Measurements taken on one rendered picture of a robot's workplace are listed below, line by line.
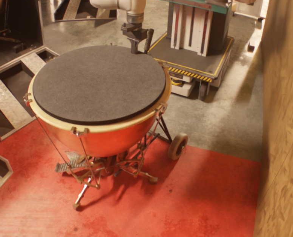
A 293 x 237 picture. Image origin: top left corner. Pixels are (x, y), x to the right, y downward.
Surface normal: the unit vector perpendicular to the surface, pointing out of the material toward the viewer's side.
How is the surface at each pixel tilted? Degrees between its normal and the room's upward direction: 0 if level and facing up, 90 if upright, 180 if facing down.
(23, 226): 0
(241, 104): 0
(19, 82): 1
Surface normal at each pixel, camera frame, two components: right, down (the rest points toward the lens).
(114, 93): 0.04, -0.77
